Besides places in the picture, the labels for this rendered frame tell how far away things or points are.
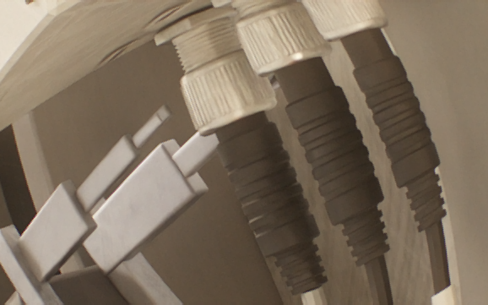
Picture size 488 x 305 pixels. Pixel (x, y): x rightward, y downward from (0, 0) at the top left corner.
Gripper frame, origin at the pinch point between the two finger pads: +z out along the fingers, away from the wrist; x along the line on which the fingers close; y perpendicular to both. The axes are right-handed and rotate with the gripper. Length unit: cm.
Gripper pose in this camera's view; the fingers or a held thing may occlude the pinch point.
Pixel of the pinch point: (225, 91)
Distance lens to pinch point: 66.9
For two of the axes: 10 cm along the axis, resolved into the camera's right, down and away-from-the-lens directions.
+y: 5.8, 8.0, -1.6
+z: 6.7, -5.9, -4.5
